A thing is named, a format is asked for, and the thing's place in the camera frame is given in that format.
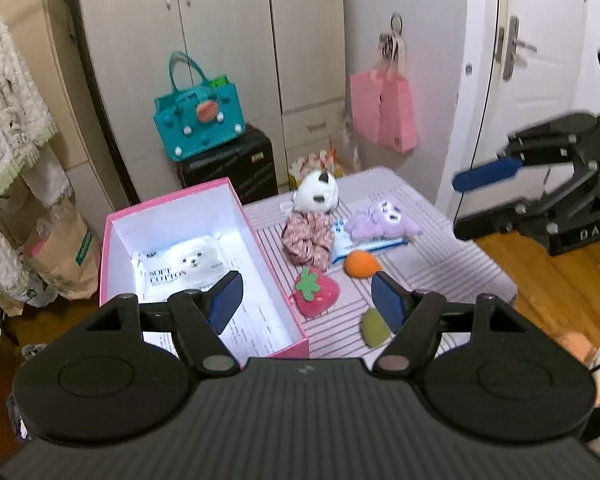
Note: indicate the pink shopping bag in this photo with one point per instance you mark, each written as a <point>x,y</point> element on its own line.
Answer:
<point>380,110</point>

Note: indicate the white bear tissue pack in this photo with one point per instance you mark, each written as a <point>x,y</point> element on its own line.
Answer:
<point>180,265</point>

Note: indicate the purple plush toy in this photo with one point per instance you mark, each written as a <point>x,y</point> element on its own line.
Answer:
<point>380,220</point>

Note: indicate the white fuzzy jacket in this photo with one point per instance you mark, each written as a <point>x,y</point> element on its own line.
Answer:
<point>10,100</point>

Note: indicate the brown paper bag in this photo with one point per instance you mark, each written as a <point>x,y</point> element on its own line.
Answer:
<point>70,255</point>

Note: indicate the clear plastic bag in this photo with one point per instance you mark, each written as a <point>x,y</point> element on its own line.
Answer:
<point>347,150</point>

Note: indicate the printed paper sheet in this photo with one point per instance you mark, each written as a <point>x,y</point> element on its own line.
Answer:
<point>265,310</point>

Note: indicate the teal felt handbag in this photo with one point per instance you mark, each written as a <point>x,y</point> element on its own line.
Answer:
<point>200,130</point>

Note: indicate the striped tablecloth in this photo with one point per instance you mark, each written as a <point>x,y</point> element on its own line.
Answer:
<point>445,270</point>

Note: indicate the white door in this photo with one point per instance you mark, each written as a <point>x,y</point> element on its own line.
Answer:
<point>550,90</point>

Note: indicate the colourful gift bag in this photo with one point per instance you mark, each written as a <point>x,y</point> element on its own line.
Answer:
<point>305,165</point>

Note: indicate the orange plush ball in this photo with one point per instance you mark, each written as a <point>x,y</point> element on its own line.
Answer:
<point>361,264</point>

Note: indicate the beige wardrobe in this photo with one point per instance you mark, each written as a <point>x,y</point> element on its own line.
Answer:
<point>130,60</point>

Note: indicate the patterned slipper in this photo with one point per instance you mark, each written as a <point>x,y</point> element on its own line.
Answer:
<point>32,351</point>

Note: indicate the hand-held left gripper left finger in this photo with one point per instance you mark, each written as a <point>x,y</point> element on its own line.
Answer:
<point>225,300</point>

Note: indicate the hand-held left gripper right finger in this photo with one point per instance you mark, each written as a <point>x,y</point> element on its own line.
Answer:
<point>387,300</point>

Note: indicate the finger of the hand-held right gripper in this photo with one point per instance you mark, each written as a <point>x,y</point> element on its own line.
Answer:
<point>485,225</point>
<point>485,172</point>

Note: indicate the pink cardboard box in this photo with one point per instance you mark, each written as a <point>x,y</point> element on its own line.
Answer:
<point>215,210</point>

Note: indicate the white refrigerator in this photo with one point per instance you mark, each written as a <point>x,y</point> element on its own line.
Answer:
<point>430,35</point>

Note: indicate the green avocado plush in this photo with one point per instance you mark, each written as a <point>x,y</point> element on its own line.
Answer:
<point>372,330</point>

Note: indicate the blue tissue pack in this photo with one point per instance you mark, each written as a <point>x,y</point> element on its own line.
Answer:
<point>341,240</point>

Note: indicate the white panda plush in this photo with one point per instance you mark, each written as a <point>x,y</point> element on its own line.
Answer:
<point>312,192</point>

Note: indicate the strawberry plush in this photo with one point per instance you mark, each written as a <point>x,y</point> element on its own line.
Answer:
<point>320,295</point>

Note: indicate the black suitcase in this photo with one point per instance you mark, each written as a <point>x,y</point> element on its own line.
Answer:
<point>230,170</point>

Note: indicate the round wall hook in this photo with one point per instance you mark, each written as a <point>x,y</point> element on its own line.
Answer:
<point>397,15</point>

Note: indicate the pink floral scrunchie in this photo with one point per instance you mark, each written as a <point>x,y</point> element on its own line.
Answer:
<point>307,240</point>

